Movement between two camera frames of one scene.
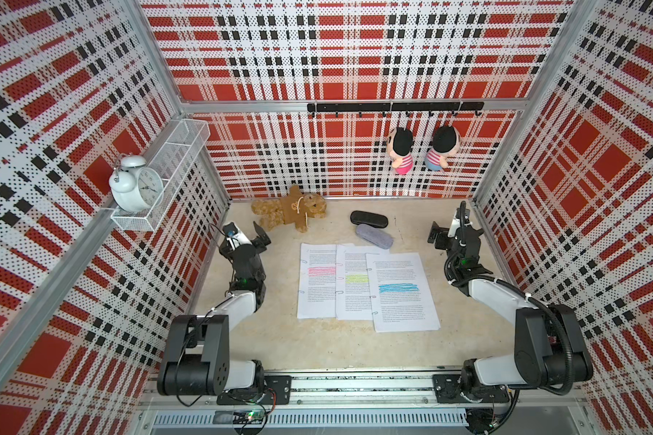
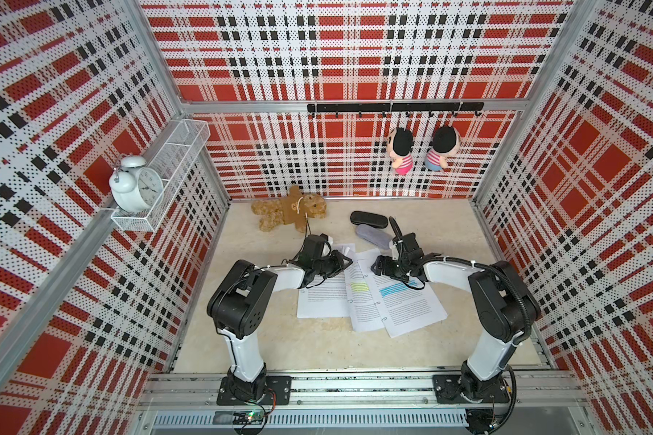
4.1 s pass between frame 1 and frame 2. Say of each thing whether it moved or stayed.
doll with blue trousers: stayed
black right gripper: moved
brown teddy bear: stayed
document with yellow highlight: moved
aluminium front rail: stayed
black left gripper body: moved
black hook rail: stayed
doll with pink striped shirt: stayed
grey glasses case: stayed
